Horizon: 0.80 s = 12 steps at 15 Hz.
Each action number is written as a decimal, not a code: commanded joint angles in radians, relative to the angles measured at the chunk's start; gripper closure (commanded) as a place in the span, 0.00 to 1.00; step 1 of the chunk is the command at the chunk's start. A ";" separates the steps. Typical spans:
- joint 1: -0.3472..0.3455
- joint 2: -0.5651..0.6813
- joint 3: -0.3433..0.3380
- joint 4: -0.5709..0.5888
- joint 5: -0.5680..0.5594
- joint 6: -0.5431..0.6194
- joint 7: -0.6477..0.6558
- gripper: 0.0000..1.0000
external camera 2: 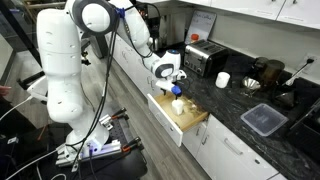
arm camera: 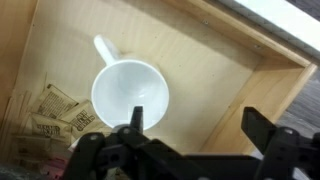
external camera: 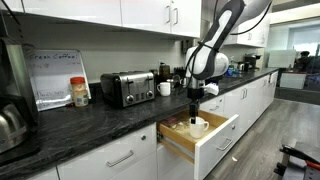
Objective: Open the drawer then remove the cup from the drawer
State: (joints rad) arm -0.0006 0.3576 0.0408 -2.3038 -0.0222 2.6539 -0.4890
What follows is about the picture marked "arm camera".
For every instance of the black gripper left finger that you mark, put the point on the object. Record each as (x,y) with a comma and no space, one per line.
(100,153)

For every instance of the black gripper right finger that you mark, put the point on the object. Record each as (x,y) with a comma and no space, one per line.
(280,150)

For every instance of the white ceramic cup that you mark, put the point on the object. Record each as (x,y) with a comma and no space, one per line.
(130,90)

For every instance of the white drawer with wooden interior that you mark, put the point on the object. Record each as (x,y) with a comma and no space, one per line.
(206,66)

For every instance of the brown sugar packet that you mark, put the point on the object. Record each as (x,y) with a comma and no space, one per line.
(50,128)
(31,148)
(81,120)
(55,101)

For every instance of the pink packet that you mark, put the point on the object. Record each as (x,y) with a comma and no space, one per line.
(56,166)

